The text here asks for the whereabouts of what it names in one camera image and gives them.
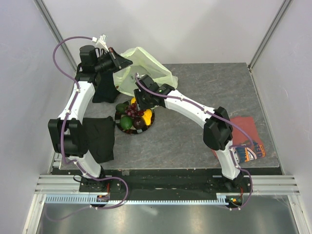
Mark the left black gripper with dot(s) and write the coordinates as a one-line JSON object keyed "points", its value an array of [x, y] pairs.
{"points": [[118, 62]]}

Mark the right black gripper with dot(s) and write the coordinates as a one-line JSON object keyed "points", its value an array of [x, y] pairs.
{"points": [[137, 94]]}

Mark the yellow pear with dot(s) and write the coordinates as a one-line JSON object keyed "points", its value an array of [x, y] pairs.
{"points": [[147, 117]]}

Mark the purple grape bunch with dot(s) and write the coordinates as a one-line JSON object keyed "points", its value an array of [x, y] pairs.
{"points": [[133, 111]]}

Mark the light green plastic bag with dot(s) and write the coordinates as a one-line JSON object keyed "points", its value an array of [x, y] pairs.
{"points": [[143, 64]]}

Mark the green avocado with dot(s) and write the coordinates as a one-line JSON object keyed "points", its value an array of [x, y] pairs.
{"points": [[126, 122], [121, 108]]}

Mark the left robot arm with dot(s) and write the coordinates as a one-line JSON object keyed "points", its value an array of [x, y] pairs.
{"points": [[68, 136]]}

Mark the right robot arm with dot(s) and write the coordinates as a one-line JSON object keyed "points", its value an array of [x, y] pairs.
{"points": [[217, 129]]}

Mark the black cloth back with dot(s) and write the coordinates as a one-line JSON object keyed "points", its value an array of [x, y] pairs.
{"points": [[106, 90]]}

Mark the black cloth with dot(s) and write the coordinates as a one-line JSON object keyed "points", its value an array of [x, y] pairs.
{"points": [[106, 90], [101, 136]]}

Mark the patterned round plate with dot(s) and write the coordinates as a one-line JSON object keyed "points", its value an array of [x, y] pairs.
{"points": [[132, 131]]}

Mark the black cloth front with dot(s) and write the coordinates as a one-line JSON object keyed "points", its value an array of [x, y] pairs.
{"points": [[101, 136]]}

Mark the red printed t-shirt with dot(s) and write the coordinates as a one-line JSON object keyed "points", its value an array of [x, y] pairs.
{"points": [[247, 154]]}

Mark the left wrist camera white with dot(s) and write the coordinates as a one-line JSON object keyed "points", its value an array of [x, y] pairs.
{"points": [[100, 42]]}

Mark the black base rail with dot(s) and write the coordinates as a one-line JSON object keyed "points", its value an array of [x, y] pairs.
{"points": [[160, 184]]}

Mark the left aluminium frame post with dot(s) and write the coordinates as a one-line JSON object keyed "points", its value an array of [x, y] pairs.
{"points": [[59, 38]]}

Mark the aluminium frame post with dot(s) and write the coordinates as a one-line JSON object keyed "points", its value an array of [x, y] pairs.
{"points": [[269, 33], [59, 38]]}

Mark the grey cable duct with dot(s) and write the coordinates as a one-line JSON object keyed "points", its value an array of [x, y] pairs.
{"points": [[108, 200]]}

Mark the right aluminium frame post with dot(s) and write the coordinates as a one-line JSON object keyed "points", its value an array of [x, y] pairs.
{"points": [[269, 33]]}

